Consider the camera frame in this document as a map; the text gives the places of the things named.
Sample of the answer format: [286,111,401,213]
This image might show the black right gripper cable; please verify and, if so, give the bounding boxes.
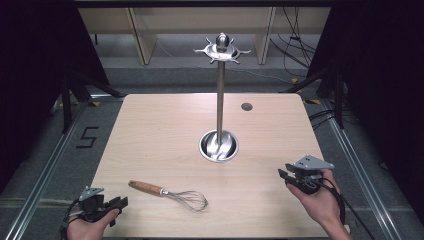
[312,177,377,240]

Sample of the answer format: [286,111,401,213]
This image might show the person's right hand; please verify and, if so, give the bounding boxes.
[286,168,348,233]

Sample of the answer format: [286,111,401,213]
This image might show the black floor cables bundle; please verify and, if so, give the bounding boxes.
[269,6,318,70]

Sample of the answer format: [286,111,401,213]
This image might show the wire whisk with wooden handle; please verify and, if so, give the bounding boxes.
[128,179,210,214]

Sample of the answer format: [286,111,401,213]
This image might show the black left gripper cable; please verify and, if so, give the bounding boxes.
[59,198,82,240]

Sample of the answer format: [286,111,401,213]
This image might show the person's left hand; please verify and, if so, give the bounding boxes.
[66,208,121,240]

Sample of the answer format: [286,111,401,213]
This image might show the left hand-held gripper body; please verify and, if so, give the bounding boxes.
[78,185,111,223]

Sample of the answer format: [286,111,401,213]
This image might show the black tripod stand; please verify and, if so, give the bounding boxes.
[60,69,125,135]
[282,65,346,130]

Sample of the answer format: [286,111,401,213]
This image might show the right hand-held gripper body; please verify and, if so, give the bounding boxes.
[290,154,336,195]

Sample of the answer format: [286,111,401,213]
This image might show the aluminium floor rail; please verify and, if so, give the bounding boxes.
[2,99,88,240]
[319,98,403,240]

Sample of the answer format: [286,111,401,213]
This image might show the black curtain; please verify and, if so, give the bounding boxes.
[0,0,112,196]
[305,0,424,216]

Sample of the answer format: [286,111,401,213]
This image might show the steel utensil rack stand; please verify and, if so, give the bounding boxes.
[193,32,252,164]

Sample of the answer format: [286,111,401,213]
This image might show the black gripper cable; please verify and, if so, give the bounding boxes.
[312,177,377,240]
[59,198,82,240]

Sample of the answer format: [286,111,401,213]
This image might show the black floor cables by table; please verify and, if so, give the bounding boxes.
[308,108,338,130]

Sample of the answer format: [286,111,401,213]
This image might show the light wooden shelf unit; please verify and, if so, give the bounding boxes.
[78,7,332,66]

